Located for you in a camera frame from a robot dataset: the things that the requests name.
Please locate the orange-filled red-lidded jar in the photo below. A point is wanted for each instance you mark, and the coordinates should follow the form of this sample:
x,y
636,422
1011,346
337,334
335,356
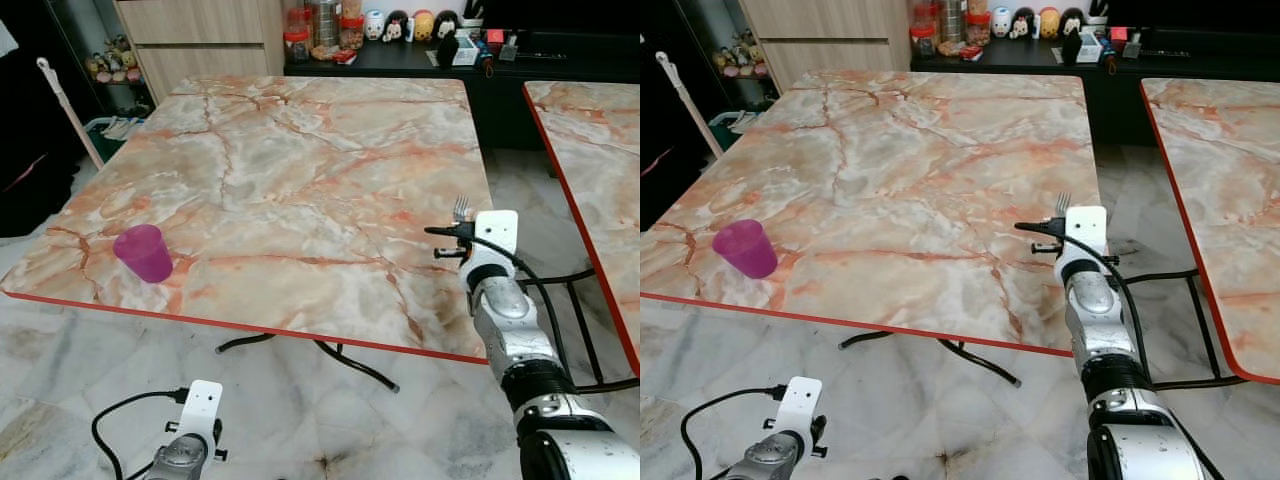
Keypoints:
x,y
978,28
351,31

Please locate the tall clear storage jar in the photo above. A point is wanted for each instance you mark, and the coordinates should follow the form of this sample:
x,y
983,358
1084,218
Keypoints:
x,y
324,22
951,20

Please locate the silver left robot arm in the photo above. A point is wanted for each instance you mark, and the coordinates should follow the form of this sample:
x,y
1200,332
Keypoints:
x,y
180,460
765,464

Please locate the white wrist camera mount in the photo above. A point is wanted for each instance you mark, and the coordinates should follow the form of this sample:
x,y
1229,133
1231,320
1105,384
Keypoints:
x,y
204,402
1088,232
801,400
494,236

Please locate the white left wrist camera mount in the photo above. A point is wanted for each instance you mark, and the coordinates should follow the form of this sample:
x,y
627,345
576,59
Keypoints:
x,y
204,402
801,400

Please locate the purple plastic cup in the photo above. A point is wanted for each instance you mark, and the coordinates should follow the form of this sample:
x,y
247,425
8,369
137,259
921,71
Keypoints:
x,y
746,250
143,255

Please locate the light wooden cabinet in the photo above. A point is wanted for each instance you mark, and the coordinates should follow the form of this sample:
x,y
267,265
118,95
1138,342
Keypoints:
x,y
825,35
200,40

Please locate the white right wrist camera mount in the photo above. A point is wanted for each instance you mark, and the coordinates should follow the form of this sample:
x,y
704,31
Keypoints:
x,y
494,236
1088,232

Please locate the black curved table leg frame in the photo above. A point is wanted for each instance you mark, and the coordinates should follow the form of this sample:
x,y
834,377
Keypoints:
x,y
345,361
968,358

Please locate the shelf of small toy figures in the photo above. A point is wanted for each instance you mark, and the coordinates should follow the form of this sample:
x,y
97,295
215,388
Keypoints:
x,y
740,58
115,62

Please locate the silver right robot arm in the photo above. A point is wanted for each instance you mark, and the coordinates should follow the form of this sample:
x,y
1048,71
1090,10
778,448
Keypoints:
x,y
1096,322
512,335

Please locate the yellow plush figure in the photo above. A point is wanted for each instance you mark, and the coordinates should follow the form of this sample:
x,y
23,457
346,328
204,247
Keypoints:
x,y
1049,23
424,25

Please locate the black mouse plush figure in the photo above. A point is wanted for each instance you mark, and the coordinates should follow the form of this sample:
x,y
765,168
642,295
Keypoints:
x,y
396,28
1023,25

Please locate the red small gadget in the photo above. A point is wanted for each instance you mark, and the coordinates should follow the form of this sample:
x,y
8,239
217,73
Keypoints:
x,y
1119,34
494,37

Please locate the small red-lidded jar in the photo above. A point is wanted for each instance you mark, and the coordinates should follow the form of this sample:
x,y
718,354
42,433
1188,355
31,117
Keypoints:
x,y
296,43
923,40

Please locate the silver metal fork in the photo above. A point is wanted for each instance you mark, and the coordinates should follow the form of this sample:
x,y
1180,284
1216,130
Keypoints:
x,y
1062,204
461,209

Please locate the black and white plush figure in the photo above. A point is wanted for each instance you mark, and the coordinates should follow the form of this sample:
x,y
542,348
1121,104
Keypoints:
x,y
1072,22
447,25

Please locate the black television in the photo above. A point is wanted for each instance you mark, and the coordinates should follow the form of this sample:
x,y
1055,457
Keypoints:
x,y
560,14
1190,12

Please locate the white small box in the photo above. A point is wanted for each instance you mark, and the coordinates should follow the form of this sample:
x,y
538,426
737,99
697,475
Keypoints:
x,y
465,52
1092,48

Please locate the green basket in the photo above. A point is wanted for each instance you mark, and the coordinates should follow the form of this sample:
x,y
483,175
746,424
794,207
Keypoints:
x,y
735,122
112,135

